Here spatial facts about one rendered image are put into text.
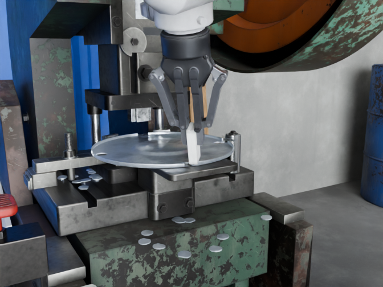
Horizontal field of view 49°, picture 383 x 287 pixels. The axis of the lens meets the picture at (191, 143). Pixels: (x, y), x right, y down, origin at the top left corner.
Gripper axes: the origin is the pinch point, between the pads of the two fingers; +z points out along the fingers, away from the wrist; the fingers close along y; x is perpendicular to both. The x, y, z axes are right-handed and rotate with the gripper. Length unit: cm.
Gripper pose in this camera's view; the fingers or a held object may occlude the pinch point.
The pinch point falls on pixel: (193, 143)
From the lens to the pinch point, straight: 73.7
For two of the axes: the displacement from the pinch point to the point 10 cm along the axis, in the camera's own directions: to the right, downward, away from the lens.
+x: 2.2, -5.2, 8.3
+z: 0.7, 8.5, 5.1
